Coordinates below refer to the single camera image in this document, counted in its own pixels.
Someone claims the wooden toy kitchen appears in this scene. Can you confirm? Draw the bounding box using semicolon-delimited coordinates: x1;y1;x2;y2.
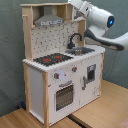
22;3;105;127

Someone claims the grey range hood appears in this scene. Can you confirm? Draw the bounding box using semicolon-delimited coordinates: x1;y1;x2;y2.
35;6;64;27

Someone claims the black stovetop with red burners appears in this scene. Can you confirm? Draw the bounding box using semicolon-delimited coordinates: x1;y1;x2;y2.
34;53;70;66

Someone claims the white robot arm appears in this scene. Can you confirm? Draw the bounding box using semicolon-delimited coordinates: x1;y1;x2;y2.
70;0;128;51

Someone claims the toy oven door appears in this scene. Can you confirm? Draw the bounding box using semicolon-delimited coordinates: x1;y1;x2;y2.
55;81;74;111

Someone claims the right red stove knob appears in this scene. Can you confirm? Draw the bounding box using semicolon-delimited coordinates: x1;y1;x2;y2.
71;66;79;73

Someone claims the grey toy sink basin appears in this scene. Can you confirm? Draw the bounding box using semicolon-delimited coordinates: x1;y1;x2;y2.
66;47;94;56

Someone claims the red stove knob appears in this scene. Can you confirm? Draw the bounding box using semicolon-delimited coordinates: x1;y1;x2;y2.
54;73;60;79
71;66;79;73

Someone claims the left red stove knob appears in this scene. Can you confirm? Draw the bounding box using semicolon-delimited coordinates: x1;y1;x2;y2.
54;73;60;79

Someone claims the black toy faucet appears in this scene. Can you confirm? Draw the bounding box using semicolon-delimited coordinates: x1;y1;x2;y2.
66;32;83;50

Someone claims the toy fridge door with dispenser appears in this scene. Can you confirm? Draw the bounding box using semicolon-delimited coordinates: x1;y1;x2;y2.
80;55;102;106

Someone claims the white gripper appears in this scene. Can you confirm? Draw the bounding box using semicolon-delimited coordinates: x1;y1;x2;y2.
68;0;93;12

